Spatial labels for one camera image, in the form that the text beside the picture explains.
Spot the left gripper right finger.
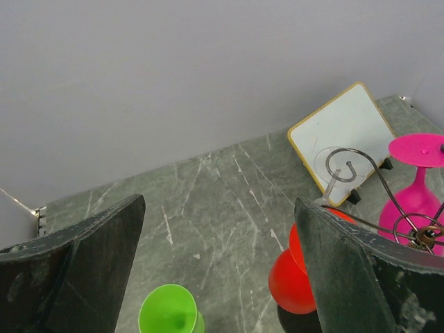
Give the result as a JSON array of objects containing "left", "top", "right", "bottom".
[{"left": 294, "top": 198, "right": 443, "bottom": 332}]

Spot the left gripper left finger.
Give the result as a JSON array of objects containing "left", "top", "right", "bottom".
[{"left": 1, "top": 194, "right": 145, "bottom": 332}]

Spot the red wine glass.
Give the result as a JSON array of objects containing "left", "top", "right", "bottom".
[{"left": 268, "top": 207, "right": 358, "bottom": 316}]

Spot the pink wine glass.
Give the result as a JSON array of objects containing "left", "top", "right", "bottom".
[{"left": 377, "top": 133, "right": 444, "bottom": 257}]

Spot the clear wine glass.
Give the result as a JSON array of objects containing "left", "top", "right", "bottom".
[{"left": 314, "top": 146, "right": 371, "bottom": 206}]

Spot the metal wine glass rack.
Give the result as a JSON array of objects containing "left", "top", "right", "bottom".
[{"left": 322, "top": 147, "right": 444, "bottom": 256}]

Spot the green wine glass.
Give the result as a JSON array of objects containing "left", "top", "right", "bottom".
[{"left": 138, "top": 284, "right": 205, "bottom": 333}]

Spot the small whiteboard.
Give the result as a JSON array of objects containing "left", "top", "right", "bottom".
[{"left": 287, "top": 82, "right": 395, "bottom": 192}]

